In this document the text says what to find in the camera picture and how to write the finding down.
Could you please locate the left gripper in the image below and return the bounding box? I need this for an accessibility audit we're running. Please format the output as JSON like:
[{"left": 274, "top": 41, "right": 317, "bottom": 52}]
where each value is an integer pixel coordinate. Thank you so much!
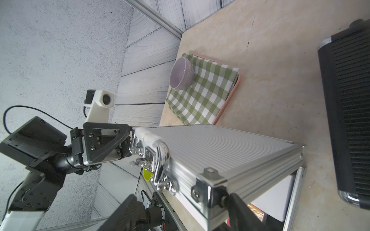
[{"left": 69, "top": 122, "right": 132, "bottom": 173}]

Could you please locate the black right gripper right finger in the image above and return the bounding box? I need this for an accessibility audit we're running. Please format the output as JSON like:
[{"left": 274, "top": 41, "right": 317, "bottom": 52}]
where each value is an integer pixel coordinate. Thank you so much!
[{"left": 227, "top": 193, "right": 271, "bottom": 231}]

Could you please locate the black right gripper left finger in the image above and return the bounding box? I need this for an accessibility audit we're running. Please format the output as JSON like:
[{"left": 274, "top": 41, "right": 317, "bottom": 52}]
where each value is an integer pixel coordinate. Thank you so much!
[{"left": 98, "top": 194, "right": 149, "bottom": 231}]

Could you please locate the silver aluminium poker case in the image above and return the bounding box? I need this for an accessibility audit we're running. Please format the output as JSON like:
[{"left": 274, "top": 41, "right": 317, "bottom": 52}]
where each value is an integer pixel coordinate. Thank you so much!
[{"left": 131, "top": 124, "right": 304, "bottom": 231}]

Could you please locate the black poker case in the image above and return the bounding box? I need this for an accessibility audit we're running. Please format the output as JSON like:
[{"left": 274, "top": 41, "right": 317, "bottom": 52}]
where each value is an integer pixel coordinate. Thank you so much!
[{"left": 318, "top": 19, "right": 370, "bottom": 210}]

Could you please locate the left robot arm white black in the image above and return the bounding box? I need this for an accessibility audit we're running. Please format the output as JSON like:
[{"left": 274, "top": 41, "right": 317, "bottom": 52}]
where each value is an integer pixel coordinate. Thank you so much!
[{"left": 1, "top": 116, "right": 133, "bottom": 231}]

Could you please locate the lilac ceramic bowl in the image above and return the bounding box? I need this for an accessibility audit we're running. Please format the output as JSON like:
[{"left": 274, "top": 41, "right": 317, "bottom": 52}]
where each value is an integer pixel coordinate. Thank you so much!
[{"left": 170, "top": 57, "right": 194, "bottom": 90}]

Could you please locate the green white checkered cloth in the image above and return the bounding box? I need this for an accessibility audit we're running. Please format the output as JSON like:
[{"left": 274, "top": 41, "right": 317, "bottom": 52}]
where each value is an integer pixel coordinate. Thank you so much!
[{"left": 166, "top": 53, "right": 240, "bottom": 125}]

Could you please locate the pink mat under cloth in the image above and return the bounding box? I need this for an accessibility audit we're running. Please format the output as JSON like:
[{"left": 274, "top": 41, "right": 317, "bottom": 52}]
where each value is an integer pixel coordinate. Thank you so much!
[{"left": 193, "top": 54, "right": 241, "bottom": 125}]

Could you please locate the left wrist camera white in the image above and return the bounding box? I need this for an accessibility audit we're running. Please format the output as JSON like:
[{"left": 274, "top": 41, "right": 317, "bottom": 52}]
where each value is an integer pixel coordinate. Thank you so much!
[{"left": 83, "top": 90, "right": 115, "bottom": 123}]

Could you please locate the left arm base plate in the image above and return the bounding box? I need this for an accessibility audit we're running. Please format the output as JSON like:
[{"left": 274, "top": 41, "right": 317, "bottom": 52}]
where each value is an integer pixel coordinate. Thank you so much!
[{"left": 140, "top": 190, "right": 181, "bottom": 231}]

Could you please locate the left aluminium frame post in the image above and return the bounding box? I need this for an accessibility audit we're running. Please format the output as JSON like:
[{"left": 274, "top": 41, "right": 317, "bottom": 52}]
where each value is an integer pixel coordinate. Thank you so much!
[{"left": 124, "top": 0, "right": 183, "bottom": 39}]

